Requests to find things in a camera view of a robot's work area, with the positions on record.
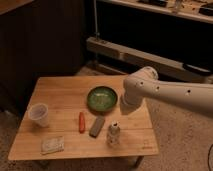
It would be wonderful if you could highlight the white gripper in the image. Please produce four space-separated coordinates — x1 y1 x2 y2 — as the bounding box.
120 97 142 115

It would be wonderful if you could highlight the white plastic bottle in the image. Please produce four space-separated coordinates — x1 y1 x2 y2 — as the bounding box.
107 121 120 146

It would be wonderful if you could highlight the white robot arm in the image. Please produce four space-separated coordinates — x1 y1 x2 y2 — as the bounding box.
121 66 213 116

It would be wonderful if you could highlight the green bowl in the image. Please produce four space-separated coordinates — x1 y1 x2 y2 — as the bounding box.
87 86 118 112

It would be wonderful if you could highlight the grey metal beam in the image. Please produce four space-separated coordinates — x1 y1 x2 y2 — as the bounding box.
86 37 213 84

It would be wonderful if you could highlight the wooden table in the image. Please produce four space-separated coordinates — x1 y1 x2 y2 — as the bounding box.
8 75 159 160

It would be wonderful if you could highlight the vertical metal pole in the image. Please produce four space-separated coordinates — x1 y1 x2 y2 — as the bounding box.
93 0 100 41

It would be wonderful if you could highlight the background shelf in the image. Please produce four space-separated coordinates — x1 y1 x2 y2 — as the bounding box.
100 0 213 24

